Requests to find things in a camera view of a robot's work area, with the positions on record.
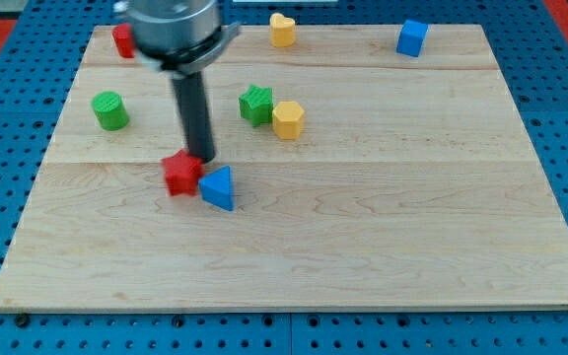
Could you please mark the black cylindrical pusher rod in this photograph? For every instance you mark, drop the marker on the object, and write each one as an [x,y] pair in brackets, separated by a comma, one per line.
[194,114]

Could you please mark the red star block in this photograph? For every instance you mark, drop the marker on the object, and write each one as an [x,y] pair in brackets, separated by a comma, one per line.
[182,173]

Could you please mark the blue triangle block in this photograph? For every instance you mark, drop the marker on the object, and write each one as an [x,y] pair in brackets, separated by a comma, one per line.
[217,188]

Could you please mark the red block behind arm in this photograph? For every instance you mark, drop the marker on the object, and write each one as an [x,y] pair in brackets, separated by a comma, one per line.
[122,38]

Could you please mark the blue cube block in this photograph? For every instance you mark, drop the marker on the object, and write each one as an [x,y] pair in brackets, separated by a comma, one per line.
[411,38]

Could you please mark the green star block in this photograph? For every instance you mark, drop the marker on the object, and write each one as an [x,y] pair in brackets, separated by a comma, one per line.
[256,105]

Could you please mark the yellow hexagon block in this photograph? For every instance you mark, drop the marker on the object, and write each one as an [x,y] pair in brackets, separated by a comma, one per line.
[288,120]

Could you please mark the green cylinder block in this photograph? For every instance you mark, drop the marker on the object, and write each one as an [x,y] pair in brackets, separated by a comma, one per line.
[109,110]

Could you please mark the yellow heart block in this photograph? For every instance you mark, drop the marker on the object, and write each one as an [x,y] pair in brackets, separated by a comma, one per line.
[282,30]

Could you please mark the wooden board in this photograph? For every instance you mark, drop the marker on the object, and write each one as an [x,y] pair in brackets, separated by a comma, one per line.
[414,187]

